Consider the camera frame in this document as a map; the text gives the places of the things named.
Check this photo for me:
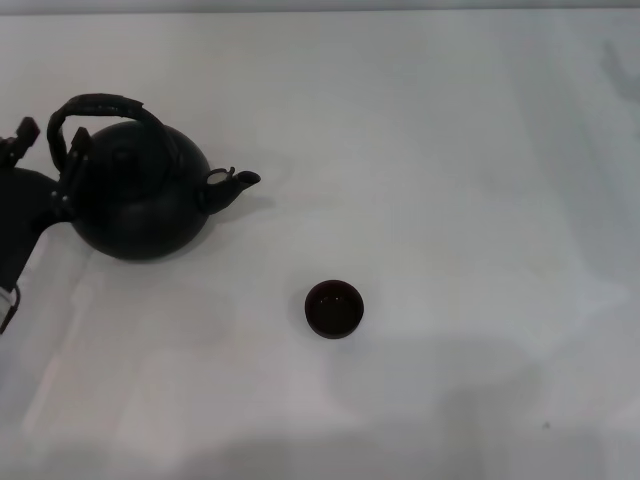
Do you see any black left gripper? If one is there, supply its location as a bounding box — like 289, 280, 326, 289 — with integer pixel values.
0, 116, 92, 292

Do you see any black round teapot with handle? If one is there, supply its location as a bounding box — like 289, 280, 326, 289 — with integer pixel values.
46, 92, 262, 262

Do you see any small dark brown teacup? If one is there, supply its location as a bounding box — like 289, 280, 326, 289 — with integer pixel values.
304, 279, 365, 340

